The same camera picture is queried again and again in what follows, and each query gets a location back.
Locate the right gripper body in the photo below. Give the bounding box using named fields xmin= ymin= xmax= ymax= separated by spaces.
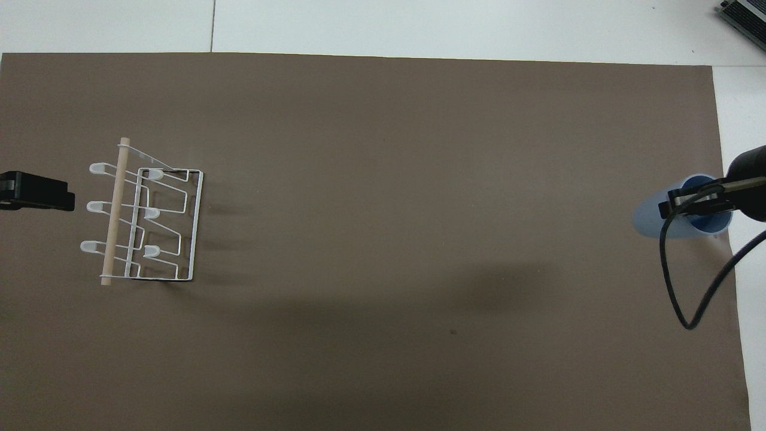
xmin=724 ymin=145 xmax=766 ymax=223

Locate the blue plastic cup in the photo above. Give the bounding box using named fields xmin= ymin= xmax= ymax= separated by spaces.
xmin=633 ymin=174 xmax=734 ymax=239

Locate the grey ribbed device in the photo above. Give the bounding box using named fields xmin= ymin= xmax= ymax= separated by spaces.
xmin=716 ymin=0 xmax=766 ymax=40

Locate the black cable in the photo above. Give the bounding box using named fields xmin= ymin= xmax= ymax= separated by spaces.
xmin=659 ymin=183 xmax=766 ymax=331

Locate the white wire cup holder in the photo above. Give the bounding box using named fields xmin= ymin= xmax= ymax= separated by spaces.
xmin=80 ymin=137 xmax=205 ymax=286

